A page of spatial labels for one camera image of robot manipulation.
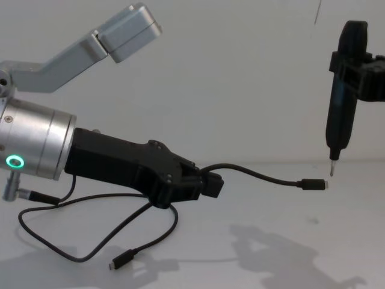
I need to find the black electric screwdriver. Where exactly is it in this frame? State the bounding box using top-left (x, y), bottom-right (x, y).
top-left (324, 19), bottom-right (371, 177)

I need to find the black cable with two plugs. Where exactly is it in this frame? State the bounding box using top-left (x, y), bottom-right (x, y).
top-left (17, 162), bottom-right (331, 272)

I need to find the thin dark wrist cable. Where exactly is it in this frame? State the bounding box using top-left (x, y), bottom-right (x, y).
top-left (2, 176), bottom-right (76, 207)

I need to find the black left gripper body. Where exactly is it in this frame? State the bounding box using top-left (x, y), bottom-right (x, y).
top-left (64, 127), bottom-right (182, 210)

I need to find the white table cloth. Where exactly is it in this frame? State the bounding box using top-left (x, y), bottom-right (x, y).
top-left (0, 159), bottom-right (385, 289)

